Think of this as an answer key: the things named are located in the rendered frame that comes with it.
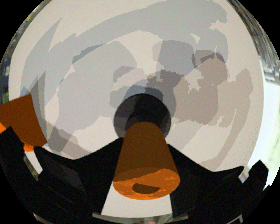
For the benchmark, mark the orange knob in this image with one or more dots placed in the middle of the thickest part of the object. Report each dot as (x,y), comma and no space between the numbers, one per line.
(146,169)

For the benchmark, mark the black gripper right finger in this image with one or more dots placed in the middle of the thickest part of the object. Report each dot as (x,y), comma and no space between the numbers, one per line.
(196,183)

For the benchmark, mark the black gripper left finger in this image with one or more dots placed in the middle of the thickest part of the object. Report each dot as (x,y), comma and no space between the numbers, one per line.
(92,175)

